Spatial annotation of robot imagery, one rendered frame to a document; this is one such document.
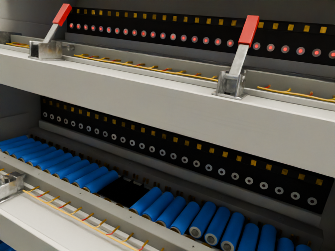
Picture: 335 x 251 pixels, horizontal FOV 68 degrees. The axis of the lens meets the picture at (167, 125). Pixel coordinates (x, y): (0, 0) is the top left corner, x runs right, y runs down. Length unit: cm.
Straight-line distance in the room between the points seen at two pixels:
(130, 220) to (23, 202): 16
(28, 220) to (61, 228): 4
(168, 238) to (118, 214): 7
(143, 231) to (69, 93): 19
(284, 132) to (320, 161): 4
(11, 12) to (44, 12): 7
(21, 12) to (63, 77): 28
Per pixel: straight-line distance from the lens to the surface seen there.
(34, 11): 62
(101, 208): 34
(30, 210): 39
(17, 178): 42
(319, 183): 38
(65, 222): 36
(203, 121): 24
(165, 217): 34
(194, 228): 34
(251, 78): 30
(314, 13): 49
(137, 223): 32
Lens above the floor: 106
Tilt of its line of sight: 1 degrees up
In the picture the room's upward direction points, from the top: 16 degrees clockwise
